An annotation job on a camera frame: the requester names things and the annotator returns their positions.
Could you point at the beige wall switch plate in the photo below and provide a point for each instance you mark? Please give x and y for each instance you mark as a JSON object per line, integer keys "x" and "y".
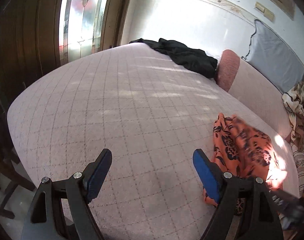
{"x": 266, "y": 12}

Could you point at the grey blue pillow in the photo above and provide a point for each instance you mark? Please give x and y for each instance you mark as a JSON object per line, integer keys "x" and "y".
{"x": 273, "y": 58}

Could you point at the beige brown floral cloth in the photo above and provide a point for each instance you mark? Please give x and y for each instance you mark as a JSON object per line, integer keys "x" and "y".
{"x": 293, "y": 101}

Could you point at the black garment on bed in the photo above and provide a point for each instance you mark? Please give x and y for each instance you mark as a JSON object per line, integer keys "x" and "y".
{"x": 195, "y": 60}

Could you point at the stained glass window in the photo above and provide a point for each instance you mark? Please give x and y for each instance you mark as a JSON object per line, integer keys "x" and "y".
{"x": 80, "y": 28}

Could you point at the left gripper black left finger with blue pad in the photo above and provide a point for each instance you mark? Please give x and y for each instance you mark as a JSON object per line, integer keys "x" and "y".
{"x": 60, "y": 209}

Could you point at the orange black floral cloth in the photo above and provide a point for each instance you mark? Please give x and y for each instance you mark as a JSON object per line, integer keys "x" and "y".
{"x": 245, "y": 151}

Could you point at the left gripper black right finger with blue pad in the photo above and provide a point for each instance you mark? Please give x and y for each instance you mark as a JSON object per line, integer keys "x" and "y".
{"x": 259, "y": 218}

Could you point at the pink quilted bed cover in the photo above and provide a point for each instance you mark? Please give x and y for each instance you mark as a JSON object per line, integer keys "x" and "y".
{"x": 151, "y": 114}

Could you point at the pink bed headboard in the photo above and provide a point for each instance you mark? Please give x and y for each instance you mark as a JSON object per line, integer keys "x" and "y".
{"x": 250, "y": 87}

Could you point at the striped beige cushion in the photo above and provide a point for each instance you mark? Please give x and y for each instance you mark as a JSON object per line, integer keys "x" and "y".
{"x": 299, "y": 162}

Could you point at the dark wooden door frame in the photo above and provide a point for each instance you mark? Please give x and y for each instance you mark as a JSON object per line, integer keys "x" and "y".
{"x": 29, "y": 44}

